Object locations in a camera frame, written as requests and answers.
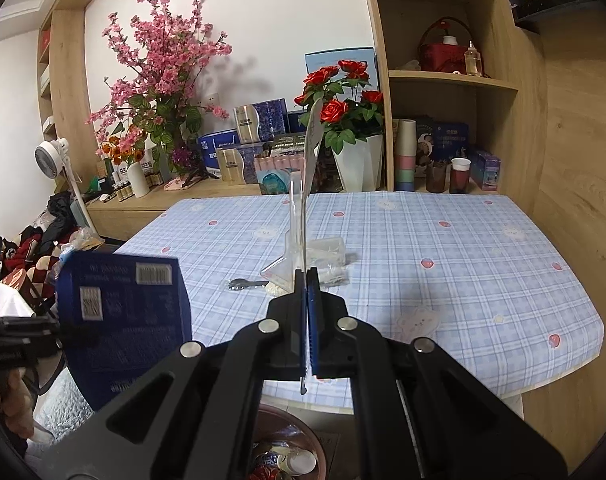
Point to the white vase orange flowers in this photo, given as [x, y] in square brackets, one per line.
[138, 180]

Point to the tall gold purple box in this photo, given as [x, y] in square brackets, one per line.
[260, 120]

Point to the person's left hand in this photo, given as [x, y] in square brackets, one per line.
[13, 405]

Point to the dark brown cup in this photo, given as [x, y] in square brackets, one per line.
[436, 177]

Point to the reddish brown bin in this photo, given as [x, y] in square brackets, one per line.
[283, 416]

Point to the blue checked tablecloth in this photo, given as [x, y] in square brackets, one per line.
[433, 285]

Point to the red rose plant white pot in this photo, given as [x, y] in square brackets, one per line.
[348, 110]

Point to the black wall shelf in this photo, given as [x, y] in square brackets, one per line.
[553, 7]

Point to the dark blue carton box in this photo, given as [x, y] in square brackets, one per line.
[133, 320]

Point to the white standing fan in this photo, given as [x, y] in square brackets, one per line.
[53, 157]

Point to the small blue box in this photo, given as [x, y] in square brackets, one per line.
[298, 121]

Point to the pink teal gift box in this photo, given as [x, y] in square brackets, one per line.
[278, 177]

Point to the clear glass bottle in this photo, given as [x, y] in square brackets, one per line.
[473, 62]

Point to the dark printed box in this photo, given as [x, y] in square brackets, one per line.
[288, 142]

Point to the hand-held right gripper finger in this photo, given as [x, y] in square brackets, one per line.
[312, 320]
[303, 310]

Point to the crushed red can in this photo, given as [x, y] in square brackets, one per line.
[264, 473]

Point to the crushed blue white can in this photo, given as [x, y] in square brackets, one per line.
[269, 458]

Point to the clear plastic packaging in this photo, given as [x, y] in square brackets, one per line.
[295, 240]

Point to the pile of dark clothes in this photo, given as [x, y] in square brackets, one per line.
[58, 210]

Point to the blue white box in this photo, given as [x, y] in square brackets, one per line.
[218, 147]

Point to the wooden sideboard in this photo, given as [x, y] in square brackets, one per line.
[133, 210]

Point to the white paper cup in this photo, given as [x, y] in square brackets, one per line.
[298, 460]

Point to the pink pouch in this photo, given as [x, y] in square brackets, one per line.
[175, 184]

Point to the wooden shelf unit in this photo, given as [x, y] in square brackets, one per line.
[503, 125]

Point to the purple flower bunch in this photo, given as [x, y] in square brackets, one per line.
[183, 157]

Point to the red basket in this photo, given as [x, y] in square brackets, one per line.
[438, 57]

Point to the pink blossom branches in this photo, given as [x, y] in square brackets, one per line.
[168, 70]

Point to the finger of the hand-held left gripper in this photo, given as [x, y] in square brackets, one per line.
[48, 335]

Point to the blue printed box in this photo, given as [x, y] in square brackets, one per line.
[450, 137]

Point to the red cup white rim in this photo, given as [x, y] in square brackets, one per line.
[460, 175]

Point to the wide gold purple box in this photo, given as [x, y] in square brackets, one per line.
[238, 162]

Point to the stack of coloured cups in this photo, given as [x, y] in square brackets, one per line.
[405, 155]

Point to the clear plastic wrapper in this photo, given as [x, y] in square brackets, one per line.
[328, 255]

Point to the small black tripod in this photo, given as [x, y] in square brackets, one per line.
[198, 176]

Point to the grey fleece blanket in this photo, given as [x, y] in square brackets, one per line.
[63, 400]

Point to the row of small brown bottles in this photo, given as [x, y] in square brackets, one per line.
[118, 190]

